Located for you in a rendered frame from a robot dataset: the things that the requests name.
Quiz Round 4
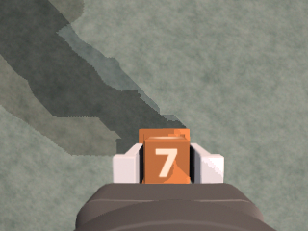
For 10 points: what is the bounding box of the orange cube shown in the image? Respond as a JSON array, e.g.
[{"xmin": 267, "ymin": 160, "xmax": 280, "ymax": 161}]
[{"xmin": 143, "ymin": 137, "xmax": 190, "ymax": 184}]

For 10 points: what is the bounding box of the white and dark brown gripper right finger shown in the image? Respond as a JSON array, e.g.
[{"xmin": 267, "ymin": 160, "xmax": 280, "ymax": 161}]
[{"xmin": 190, "ymin": 143, "xmax": 223, "ymax": 184}]

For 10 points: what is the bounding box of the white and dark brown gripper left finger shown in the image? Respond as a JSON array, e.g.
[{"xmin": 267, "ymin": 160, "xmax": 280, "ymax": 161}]
[{"xmin": 113, "ymin": 143, "xmax": 144, "ymax": 183}]

